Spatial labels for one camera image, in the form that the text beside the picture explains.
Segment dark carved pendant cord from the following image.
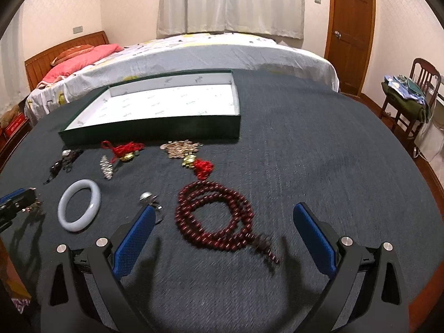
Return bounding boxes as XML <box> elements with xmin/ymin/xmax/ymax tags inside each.
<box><xmin>43</xmin><ymin>147</ymin><xmax>84</xmax><ymax>185</ymax></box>

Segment brown teddy bear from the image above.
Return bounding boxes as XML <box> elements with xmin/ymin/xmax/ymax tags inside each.
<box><xmin>1</xmin><ymin>105</ymin><xmax>20</xmax><ymax>129</ymax></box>

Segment white side curtain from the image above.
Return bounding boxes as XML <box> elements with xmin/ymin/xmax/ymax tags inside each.
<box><xmin>1</xmin><ymin>19</ymin><xmax>29</xmax><ymax>114</ymax></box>

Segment bed with patterned sheet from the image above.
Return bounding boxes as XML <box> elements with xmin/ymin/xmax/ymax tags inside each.
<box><xmin>24</xmin><ymin>33</ymin><xmax>339</xmax><ymax>124</ymax></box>

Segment white window curtain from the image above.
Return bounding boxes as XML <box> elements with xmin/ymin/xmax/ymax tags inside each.
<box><xmin>157</xmin><ymin>0</ymin><xmax>305</xmax><ymax>40</ymax></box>

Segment grey wall socket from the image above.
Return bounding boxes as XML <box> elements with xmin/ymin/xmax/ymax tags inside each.
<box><xmin>73</xmin><ymin>26</ymin><xmax>84</xmax><ymax>34</ymax></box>

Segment pile of clothes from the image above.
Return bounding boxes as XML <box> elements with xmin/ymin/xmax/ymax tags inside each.
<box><xmin>382</xmin><ymin>75</ymin><xmax>432</xmax><ymax>123</ymax></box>

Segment dark green tray box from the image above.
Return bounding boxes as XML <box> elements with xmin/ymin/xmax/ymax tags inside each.
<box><xmin>59</xmin><ymin>69</ymin><xmax>241</xmax><ymax>147</ymax></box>

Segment dark red bead necklace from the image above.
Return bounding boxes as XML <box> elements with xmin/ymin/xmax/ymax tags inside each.
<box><xmin>174</xmin><ymin>180</ymin><xmax>281</xmax><ymax>265</ymax></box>

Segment dark wooden nightstand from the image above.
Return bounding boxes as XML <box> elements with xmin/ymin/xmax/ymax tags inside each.
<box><xmin>0</xmin><ymin>118</ymin><xmax>32</xmax><ymax>170</ymax></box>

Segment red gift boxes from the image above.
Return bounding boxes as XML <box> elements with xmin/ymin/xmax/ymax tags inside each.
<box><xmin>4</xmin><ymin>113</ymin><xmax>26</xmax><ymax>138</ymax></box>

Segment orange brown pillow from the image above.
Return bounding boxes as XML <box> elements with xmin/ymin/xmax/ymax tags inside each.
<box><xmin>51</xmin><ymin>44</ymin><xmax>95</xmax><ymax>67</ymax></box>

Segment red knot gold figurine charm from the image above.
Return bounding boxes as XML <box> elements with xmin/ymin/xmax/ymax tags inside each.
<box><xmin>182</xmin><ymin>153</ymin><xmax>214</xmax><ymax>180</ymax></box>

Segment white jade bangle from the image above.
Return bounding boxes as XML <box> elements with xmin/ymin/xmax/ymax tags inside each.
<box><xmin>57</xmin><ymin>179</ymin><xmax>102</xmax><ymax>233</ymax></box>

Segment wooden headboard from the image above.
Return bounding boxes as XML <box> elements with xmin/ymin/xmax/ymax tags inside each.
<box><xmin>25</xmin><ymin>31</ymin><xmax>109</xmax><ymax>91</ymax></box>

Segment dark grey table cloth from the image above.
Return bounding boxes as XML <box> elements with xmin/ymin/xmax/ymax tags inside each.
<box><xmin>1</xmin><ymin>71</ymin><xmax>443</xmax><ymax>332</ymax></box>

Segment brown wooden door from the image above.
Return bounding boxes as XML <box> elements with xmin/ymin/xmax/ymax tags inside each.
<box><xmin>325</xmin><ymin>0</ymin><xmax>375</xmax><ymax>96</ymax></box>

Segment pink folded blanket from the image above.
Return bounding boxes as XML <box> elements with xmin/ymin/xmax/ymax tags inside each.
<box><xmin>36</xmin><ymin>44</ymin><xmax>123</xmax><ymax>89</ymax></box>

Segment silver flower ring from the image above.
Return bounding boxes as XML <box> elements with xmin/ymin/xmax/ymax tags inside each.
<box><xmin>139</xmin><ymin>191</ymin><xmax>164</xmax><ymax>224</ymax></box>

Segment red tassel gold charm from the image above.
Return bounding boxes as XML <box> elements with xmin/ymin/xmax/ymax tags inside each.
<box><xmin>101</xmin><ymin>141</ymin><xmax>145</xmax><ymax>163</ymax></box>

